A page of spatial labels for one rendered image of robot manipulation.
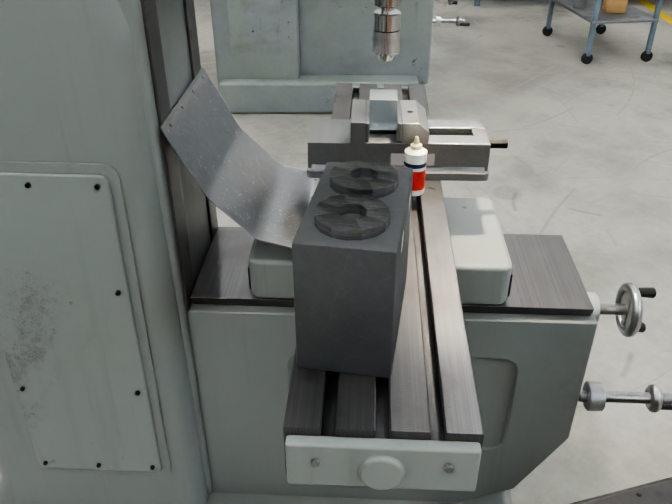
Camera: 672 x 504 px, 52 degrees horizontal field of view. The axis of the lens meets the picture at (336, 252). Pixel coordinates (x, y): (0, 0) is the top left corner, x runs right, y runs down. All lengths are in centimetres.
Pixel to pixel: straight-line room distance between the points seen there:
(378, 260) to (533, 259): 78
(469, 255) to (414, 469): 58
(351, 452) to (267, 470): 86
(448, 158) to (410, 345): 51
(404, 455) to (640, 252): 243
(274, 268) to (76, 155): 40
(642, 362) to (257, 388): 147
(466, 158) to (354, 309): 60
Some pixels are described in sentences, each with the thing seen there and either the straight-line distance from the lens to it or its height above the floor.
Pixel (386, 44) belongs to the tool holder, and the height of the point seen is 122.
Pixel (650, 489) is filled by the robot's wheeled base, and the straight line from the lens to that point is 134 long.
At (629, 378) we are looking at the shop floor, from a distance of 247.
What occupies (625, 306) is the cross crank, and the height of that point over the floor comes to 67.
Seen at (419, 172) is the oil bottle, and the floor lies 101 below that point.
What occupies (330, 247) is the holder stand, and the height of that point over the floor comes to 114.
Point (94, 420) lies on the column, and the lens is 154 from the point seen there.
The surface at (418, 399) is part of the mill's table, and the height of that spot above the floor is 96.
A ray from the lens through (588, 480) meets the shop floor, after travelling 212.
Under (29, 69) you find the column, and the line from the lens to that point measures 119.
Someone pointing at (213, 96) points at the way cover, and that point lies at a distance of 145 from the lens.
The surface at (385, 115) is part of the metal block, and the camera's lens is 133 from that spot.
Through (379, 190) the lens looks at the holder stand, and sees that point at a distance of 86.
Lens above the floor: 155
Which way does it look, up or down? 32 degrees down
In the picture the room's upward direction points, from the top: straight up
